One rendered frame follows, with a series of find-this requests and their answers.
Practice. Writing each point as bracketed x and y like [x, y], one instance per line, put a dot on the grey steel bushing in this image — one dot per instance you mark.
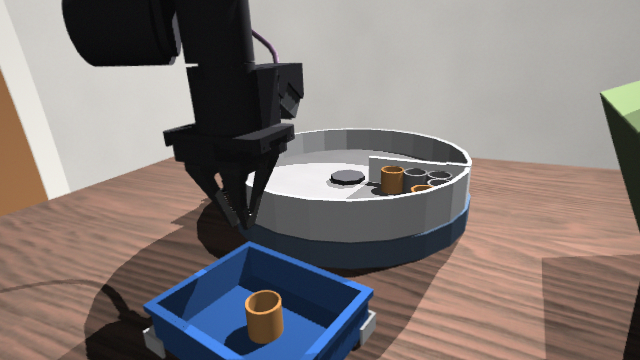
[413, 177]
[437, 182]
[439, 175]

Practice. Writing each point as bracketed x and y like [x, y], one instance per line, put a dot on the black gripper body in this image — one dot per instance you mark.
[225, 119]

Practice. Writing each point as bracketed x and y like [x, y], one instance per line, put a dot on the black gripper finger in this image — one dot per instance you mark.
[235, 180]
[204, 176]

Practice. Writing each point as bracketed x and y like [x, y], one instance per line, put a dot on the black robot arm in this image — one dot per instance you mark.
[213, 33]

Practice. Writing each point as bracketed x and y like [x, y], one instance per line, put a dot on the bronze bushing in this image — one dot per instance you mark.
[420, 188]
[392, 179]
[264, 327]

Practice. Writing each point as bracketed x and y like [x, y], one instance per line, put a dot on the blue open crate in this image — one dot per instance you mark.
[213, 301]

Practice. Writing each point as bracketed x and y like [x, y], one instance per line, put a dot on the grey round turntable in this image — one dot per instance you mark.
[323, 203]

